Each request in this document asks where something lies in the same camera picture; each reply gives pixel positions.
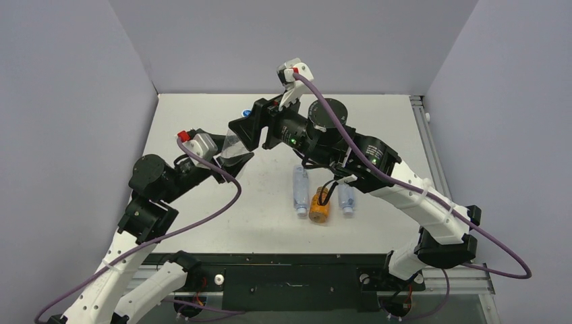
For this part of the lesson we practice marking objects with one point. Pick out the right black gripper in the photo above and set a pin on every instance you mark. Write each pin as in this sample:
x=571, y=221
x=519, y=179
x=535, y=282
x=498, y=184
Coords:
x=261, y=123

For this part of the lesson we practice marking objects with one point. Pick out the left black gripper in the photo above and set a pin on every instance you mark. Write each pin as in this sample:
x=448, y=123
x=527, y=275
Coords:
x=233, y=164

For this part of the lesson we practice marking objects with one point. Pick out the labelled clear water bottle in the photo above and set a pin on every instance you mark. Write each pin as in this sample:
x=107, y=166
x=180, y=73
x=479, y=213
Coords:
x=301, y=186

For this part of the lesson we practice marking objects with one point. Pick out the clear plastic bottle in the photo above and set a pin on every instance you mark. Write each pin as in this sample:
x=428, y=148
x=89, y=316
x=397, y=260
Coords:
x=232, y=145

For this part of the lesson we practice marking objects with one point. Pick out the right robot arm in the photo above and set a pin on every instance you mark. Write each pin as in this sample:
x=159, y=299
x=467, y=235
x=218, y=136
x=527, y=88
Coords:
x=366, y=163

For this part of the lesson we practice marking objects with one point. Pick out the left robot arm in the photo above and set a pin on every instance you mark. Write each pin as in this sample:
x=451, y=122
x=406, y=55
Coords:
x=104, y=297

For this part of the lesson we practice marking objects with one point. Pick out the orange juice bottle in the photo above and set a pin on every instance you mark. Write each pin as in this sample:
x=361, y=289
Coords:
x=319, y=213

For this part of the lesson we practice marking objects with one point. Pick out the small clear water bottle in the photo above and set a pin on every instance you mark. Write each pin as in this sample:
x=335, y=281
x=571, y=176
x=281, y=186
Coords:
x=346, y=200

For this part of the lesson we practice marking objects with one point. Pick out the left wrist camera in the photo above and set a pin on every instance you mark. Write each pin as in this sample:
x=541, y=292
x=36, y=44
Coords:
x=200, y=144

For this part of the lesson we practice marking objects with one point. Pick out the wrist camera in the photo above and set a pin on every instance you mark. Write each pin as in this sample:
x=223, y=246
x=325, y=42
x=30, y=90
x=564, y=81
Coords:
x=293, y=88
x=200, y=144

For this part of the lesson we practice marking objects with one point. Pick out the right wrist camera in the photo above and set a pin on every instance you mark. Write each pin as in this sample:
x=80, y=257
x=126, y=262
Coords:
x=293, y=88

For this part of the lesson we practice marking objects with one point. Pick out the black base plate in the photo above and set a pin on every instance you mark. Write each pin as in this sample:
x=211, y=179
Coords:
x=298, y=282

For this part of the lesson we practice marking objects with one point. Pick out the aluminium frame rail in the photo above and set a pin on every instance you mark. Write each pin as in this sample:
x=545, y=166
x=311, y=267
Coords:
x=463, y=280

